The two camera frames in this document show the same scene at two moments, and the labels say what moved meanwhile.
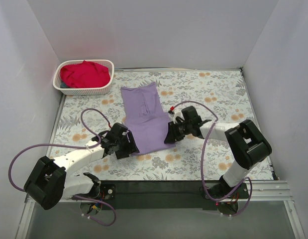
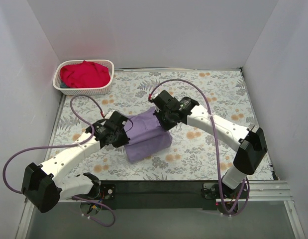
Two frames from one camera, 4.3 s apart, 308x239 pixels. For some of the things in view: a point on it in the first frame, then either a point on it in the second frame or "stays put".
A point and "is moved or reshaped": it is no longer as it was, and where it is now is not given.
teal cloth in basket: x=63 y=85 stays put
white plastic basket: x=101 y=90 stays put
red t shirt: x=85 y=74 stays put
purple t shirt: x=147 y=121 is moved or reshaped
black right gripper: x=175 y=130 → x=162 y=120
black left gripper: x=126 y=145 → x=121 y=140
